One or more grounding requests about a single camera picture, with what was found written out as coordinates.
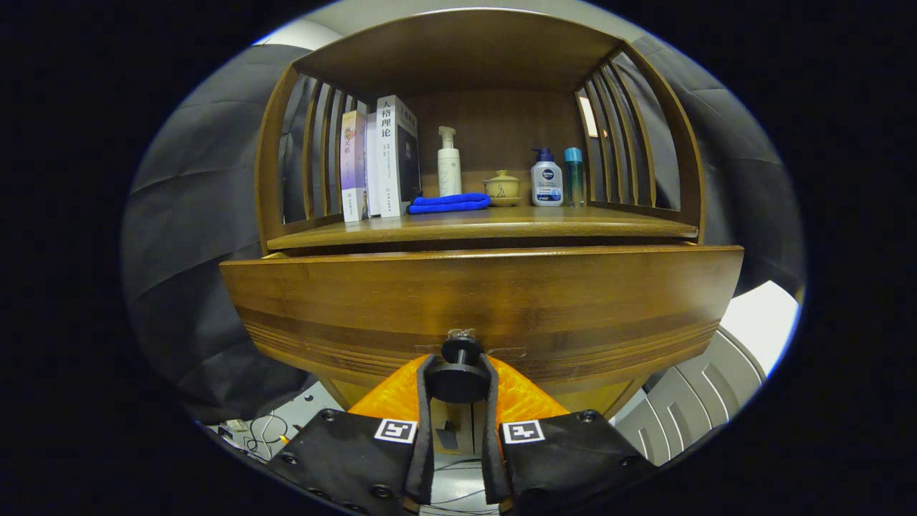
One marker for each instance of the teal slim bottle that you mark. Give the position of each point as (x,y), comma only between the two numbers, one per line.
(573,179)

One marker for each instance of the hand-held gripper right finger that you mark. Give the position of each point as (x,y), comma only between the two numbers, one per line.
(490,437)

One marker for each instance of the white and black book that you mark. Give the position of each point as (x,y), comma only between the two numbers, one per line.
(387,165)

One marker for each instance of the blue folded cloth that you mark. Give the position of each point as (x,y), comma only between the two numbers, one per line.
(448,204)

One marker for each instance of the yellow lidded teacup with saucer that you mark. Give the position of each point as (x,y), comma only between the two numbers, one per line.
(501,188)

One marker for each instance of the white pump bottle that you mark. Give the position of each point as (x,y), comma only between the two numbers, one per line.
(449,172)

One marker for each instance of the thin white book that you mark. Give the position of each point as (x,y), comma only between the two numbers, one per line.
(372,172)

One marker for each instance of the wooden countertop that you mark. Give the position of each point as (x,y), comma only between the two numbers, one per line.
(501,222)

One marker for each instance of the white bottle with blue cap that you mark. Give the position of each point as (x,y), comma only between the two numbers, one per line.
(546,183)

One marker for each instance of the purple paperback book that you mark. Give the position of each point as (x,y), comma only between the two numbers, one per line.
(352,165)

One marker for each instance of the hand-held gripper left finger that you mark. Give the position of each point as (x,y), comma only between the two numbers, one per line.
(424,437)

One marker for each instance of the white grooved side cabinet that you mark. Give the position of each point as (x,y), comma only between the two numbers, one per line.
(688,408)

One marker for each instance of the brown wooden cabinet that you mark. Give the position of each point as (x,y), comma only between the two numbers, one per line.
(458,54)

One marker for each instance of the wooden drawer with black knob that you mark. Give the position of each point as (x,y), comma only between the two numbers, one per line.
(473,294)

